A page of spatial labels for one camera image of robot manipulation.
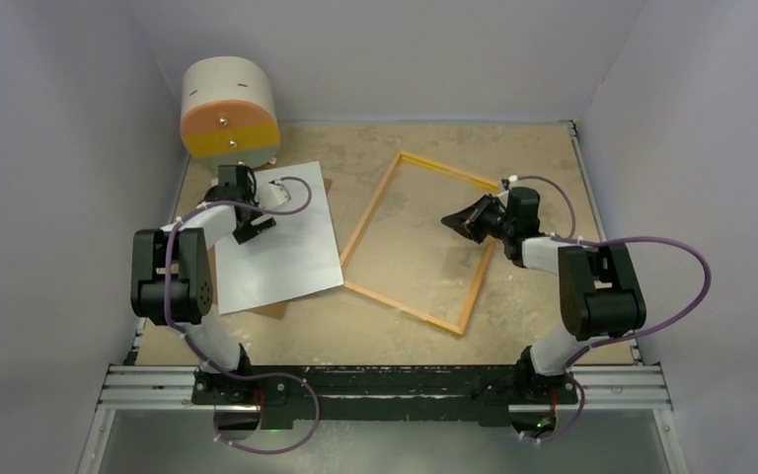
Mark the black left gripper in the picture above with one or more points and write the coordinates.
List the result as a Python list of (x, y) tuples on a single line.
[(259, 224)]

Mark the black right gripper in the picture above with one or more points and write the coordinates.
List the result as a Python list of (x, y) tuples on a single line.
[(467, 221)]

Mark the building and sky photo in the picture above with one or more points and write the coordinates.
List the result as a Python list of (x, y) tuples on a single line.
[(297, 257)]

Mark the clear plastic glazing sheet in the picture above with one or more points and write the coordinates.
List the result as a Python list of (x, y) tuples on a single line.
[(406, 253)]

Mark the yellow wooden picture frame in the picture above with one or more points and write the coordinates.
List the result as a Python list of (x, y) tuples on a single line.
[(471, 299)]

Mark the brown frame backing board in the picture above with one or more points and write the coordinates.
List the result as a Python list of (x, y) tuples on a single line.
[(275, 310)]

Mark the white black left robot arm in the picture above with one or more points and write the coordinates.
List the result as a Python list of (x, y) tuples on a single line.
[(171, 280)]

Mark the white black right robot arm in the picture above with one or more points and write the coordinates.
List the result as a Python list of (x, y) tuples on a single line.
[(599, 292)]

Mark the white orange yellow drawer cabinet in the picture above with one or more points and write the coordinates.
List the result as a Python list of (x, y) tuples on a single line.
[(228, 113)]

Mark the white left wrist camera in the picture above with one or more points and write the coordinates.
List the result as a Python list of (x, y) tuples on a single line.
[(273, 195)]

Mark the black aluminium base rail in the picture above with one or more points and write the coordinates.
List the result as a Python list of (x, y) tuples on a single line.
[(483, 394)]

